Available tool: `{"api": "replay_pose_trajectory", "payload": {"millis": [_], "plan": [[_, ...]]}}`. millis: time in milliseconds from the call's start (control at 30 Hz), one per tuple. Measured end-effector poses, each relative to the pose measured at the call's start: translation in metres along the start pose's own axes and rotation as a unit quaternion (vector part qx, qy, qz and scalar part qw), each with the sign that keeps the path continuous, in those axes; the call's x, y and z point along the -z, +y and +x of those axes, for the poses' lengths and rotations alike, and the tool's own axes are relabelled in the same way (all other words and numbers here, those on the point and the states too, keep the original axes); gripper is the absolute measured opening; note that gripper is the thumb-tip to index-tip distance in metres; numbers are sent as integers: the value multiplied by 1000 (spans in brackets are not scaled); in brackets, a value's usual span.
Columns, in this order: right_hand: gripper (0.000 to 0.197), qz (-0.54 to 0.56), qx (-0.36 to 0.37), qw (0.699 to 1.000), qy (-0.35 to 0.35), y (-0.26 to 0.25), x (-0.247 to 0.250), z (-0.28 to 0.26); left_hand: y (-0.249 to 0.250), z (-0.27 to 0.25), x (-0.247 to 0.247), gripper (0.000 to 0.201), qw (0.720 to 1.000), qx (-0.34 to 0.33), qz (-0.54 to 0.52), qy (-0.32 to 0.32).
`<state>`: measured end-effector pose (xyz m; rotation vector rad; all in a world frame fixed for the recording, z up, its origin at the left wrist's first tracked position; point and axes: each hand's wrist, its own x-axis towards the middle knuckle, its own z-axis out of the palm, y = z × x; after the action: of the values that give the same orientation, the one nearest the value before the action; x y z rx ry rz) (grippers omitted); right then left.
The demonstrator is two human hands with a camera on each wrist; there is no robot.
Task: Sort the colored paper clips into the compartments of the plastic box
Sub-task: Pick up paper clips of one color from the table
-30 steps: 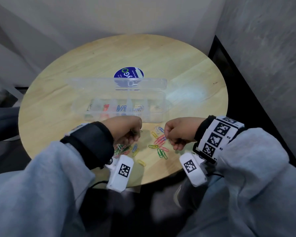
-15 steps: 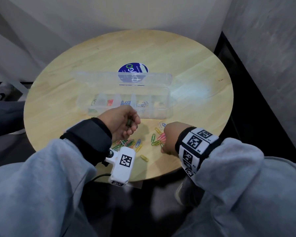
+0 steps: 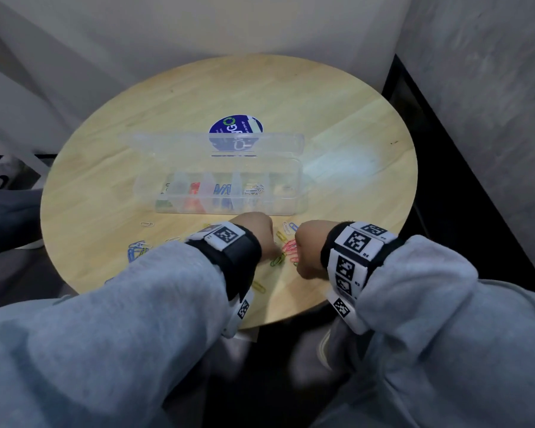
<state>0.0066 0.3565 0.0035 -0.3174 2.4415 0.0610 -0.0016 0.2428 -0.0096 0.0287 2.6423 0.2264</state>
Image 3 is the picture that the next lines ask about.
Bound person's right hand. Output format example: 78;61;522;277
294;220;342;281

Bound person's left hand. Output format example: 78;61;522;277
230;212;280;263

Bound person's right forearm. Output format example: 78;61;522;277
311;235;535;428

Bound person's left forearm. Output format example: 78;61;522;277
0;240;231;428

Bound cluster of red paper clips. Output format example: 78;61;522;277
281;240;300;265

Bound left wrist marker tracker band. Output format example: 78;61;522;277
185;222;263;339

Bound wrist marker tracker band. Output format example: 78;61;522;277
320;221;405;336
185;222;263;339

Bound right wrist marker tracker band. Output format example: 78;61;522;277
320;221;405;336

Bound clear plastic compartment box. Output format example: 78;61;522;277
124;131;309;216

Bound white shoe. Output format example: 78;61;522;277
317;330;336;371

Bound round blue sticker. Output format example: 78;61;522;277
209;114;264;153

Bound dark trousers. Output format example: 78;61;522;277
163;307;357;428

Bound pile of blue green clips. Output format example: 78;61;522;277
127;240;152;264

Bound dark grey garment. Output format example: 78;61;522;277
0;188;44;259

